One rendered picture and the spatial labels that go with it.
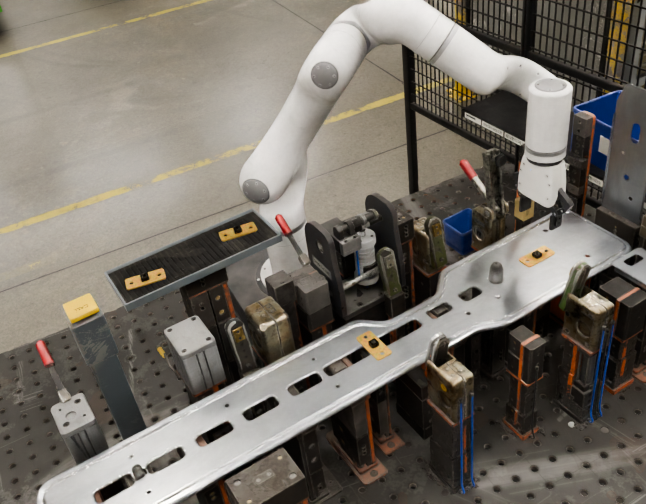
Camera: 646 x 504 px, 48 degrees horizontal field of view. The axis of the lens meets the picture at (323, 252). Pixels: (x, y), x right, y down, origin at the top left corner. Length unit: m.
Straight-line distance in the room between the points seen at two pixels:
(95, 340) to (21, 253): 2.48
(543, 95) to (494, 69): 0.11
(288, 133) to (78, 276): 2.20
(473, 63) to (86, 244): 2.79
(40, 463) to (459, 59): 1.35
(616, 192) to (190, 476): 1.19
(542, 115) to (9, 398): 1.53
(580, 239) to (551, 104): 0.44
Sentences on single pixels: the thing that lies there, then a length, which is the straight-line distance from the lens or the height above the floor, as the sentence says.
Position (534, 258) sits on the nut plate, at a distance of 1.77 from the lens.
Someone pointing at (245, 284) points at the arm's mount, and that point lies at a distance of 2.07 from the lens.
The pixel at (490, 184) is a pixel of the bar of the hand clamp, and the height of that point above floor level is 1.14.
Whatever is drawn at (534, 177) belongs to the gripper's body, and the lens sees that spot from 1.62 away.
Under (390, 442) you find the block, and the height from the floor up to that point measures 0.70.
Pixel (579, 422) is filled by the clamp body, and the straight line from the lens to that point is 1.82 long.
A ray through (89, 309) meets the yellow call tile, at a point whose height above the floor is 1.16.
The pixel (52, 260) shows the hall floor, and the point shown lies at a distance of 3.91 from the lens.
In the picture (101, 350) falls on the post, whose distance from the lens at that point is 1.62.
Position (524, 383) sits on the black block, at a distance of 1.64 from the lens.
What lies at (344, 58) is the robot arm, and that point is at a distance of 1.52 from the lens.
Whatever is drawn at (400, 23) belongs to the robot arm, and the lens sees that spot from 1.49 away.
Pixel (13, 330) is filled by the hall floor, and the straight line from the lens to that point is 3.57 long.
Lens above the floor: 2.10
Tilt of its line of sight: 37 degrees down
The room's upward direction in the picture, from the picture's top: 8 degrees counter-clockwise
